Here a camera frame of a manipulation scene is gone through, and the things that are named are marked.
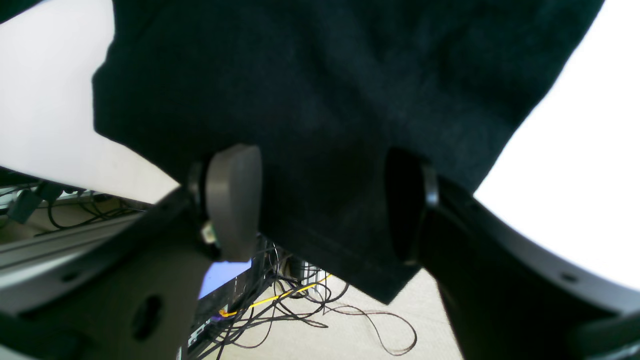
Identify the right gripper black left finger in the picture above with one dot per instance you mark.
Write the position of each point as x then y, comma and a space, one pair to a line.
134, 296

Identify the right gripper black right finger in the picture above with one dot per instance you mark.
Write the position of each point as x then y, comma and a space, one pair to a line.
506, 297

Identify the black T-shirt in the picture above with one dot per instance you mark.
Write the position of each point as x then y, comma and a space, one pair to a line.
325, 88

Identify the grey aluminium frame rail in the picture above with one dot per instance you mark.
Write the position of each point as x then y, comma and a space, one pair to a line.
50, 267

